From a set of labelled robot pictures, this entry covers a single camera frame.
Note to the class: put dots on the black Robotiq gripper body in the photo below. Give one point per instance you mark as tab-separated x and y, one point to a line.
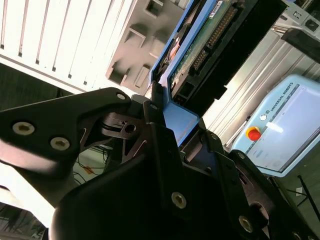
112	212

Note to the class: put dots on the hard disk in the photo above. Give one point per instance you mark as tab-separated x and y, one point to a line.
187	62

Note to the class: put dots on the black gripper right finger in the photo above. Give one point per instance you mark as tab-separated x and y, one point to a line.
230	175

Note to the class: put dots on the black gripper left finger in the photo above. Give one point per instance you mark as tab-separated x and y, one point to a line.
50	120

